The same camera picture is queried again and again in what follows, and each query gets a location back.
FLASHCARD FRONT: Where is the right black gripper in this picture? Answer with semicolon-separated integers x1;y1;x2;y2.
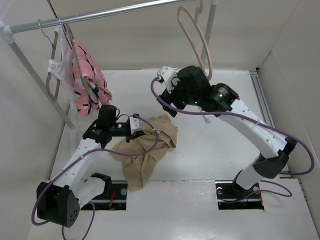
157;76;200;118

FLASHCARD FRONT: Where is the beige t shirt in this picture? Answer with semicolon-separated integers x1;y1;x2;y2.
110;114;178;192

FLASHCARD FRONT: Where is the beige wooden hanger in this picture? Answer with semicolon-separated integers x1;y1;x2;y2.
176;0;214;79

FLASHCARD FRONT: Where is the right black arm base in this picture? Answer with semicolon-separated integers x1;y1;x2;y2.
215;180;264;210

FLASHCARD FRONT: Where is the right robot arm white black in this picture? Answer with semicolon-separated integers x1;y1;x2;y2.
157;65;297;197

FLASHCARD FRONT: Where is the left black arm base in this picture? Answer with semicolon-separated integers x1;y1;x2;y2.
89;173;128;211

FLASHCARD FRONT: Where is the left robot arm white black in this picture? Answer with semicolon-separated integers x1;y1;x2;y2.
31;105;155;228

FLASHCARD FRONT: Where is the white garment on hanger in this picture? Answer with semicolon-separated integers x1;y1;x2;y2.
48;26;75;101

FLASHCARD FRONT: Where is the grey hanger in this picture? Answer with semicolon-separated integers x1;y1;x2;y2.
45;25;75;102

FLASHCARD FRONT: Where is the pink patterned garment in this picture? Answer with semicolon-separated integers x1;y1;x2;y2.
72;40;113;116

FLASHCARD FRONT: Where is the metal clothes rack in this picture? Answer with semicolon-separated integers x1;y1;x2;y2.
0;0;213;132

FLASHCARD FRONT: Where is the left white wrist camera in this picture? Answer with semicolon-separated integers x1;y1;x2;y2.
129;116;145;132

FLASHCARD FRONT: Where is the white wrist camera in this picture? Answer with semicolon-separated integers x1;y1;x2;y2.
129;116;145;132
157;65;179;94

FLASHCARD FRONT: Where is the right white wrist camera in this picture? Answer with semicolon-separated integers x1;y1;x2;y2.
157;65;179;94

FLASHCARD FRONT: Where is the aluminium rail right side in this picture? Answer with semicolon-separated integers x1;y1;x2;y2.
248;69;308;202

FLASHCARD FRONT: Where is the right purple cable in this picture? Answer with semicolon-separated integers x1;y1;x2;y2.
150;76;315;203

